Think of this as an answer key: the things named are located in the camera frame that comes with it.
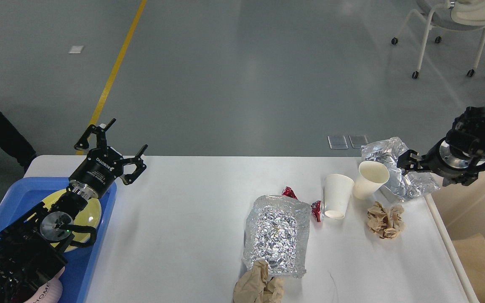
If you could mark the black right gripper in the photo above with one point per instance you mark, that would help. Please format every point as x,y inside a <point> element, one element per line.
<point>442,159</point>

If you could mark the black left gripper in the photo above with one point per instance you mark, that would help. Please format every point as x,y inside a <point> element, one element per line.
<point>98,170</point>

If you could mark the blue plastic tray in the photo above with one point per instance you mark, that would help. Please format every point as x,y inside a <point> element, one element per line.
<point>29,191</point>

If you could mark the small brown paper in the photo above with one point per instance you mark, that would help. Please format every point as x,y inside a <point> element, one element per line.
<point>386,223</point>

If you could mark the red foil wrapper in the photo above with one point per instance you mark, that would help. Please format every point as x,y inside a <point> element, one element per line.
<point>317,207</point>

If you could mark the white paper cup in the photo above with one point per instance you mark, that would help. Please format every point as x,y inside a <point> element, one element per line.
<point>337,193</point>
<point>372,175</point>

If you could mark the pink ribbed mug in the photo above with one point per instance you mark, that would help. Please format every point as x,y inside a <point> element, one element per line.
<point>50,292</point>

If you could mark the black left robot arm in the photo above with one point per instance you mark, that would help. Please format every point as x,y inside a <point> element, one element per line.
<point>32,247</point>

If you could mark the large crumpled foil bag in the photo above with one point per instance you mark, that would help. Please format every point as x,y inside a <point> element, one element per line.
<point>277,231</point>

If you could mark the silver foil bag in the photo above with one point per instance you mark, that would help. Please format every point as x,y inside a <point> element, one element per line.
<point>402,187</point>

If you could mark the yellow plastic plate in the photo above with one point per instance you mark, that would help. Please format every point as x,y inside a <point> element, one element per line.
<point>91,214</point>

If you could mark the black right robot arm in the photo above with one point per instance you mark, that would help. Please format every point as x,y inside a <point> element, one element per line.
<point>468,135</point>

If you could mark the white rolling chair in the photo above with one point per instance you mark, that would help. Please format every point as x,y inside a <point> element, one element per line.
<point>448,15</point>

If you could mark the beige plastic bin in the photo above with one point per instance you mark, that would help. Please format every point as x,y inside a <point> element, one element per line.
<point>459,212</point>

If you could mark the crumpled brown paper ball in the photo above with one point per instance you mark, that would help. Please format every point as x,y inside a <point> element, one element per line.
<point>255,286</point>

